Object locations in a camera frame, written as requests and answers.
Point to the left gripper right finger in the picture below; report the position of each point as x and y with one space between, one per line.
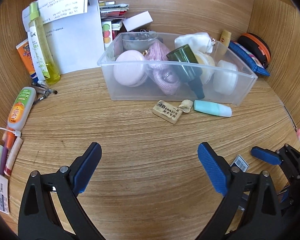
261 218

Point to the small white box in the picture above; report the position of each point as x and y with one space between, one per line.
137 21

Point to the purple pen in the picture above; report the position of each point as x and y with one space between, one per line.
3 158

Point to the fruit sticker sheet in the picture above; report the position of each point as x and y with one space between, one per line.
107 33

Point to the small clear bowl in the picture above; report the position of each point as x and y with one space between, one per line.
140 41

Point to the tan 4B eraser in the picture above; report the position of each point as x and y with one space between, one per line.
167 111

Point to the orange sunscreen tube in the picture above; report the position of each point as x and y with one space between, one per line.
23 50

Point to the green spray bottle black cap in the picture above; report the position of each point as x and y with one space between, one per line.
187 73

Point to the blue colourful pencil pouch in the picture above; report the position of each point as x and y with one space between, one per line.
248 58

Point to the black orange zip case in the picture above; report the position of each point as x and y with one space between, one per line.
257 47

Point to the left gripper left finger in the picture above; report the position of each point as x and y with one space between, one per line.
38 218

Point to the cream lip balm stick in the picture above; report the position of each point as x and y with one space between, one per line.
12 156

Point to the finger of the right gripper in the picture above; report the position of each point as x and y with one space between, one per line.
266 155

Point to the white drawstring cloth pouch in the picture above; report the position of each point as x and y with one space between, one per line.
197 42

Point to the clear plastic storage bin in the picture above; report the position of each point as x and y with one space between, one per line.
163 83

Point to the white round jar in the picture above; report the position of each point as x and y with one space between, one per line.
225 79

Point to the teal white small tube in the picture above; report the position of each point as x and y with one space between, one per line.
212 108

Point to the cream jar with lid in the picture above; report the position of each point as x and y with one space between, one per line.
208 62

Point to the small yellow lotion tube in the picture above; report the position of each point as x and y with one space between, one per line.
225 39

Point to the pink round jar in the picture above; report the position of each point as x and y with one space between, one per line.
130 69

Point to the stack of booklets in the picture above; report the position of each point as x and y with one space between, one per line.
113 13

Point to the orange green glue bottle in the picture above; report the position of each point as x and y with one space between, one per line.
21 108

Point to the metal pens and clip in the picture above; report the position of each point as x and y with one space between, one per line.
43 91

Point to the white paper stand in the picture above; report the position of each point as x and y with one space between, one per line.
74 32

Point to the tall yellow spray bottle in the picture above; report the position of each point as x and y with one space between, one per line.
41 48

